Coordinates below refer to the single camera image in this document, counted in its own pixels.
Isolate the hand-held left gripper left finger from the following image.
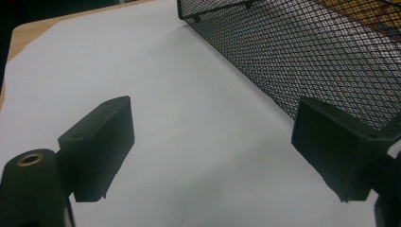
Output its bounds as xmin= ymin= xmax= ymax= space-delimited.
xmin=57 ymin=96 xmax=136 ymax=203

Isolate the white paper table cover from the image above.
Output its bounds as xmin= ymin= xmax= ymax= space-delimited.
xmin=0 ymin=0 xmax=401 ymax=227

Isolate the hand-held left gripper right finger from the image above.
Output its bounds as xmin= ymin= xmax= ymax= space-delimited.
xmin=290 ymin=96 xmax=395 ymax=203

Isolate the black wire mesh basket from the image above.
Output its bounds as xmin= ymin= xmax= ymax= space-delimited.
xmin=176 ymin=0 xmax=401 ymax=140

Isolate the orange and red packet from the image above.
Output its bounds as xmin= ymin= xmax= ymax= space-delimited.
xmin=315 ymin=0 xmax=401 ymax=42

